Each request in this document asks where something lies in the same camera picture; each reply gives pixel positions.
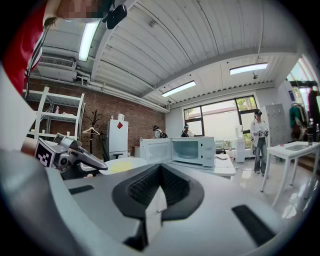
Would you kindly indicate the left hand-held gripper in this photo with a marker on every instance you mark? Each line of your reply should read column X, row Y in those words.
column 62, row 152

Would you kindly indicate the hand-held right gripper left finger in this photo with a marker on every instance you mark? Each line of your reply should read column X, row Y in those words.
column 100, row 212

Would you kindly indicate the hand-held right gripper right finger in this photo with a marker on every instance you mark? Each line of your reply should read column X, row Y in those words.
column 215, row 192

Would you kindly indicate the yellow item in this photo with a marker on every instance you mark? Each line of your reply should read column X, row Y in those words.
column 121, row 166

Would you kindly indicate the white microwave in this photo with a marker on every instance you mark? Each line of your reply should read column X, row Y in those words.
column 207, row 150

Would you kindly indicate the person's left forearm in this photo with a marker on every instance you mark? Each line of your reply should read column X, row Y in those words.
column 27, row 147

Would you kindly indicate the white table with black line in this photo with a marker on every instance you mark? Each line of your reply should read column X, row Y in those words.
column 225, row 167

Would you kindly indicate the wooden clothes hanger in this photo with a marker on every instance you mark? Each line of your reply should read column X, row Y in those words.
column 91, row 130

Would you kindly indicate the white fridge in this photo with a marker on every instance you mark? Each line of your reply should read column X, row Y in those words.
column 117, row 140

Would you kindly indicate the white paper sheet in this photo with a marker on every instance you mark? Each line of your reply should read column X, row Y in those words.
column 221, row 157

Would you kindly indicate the black coat stand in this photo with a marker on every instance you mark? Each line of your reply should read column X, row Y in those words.
column 94, row 120

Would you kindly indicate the white water dispenser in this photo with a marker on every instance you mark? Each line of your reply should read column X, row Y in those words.
column 240, row 147

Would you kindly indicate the white metal shelf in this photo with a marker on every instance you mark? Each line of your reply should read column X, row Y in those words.
column 62, row 116

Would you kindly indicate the white kettle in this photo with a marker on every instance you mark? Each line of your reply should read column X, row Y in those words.
column 120, row 117

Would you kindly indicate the black-framed window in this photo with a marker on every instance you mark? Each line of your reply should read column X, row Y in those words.
column 220, row 120

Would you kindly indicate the white square-legged table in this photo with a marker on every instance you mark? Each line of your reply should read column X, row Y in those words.
column 287, row 152

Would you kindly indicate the grey lockers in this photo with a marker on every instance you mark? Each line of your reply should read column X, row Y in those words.
column 275, row 125

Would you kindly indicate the grey tray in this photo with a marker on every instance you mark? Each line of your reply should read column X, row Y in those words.
column 297, row 147

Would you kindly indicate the white air conditioner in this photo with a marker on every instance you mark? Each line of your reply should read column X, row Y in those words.
column 57, row 65

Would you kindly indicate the black bottle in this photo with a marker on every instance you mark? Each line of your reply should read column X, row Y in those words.
column 310, row 140

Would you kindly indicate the long ceiling light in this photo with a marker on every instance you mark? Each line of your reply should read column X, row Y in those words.
column 248, row 68
column 87, row 40
column 178, row 88

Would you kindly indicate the clothes rack with clothes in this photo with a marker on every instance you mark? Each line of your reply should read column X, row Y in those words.
column 300, row 117

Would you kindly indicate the person's red top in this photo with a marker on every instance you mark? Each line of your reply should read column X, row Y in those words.
column 22, row 45

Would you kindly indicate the round ceiling detector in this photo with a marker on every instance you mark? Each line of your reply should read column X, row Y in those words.
column 152, row 24

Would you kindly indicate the black head-worn camera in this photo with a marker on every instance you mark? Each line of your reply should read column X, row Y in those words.
column 115, row 16

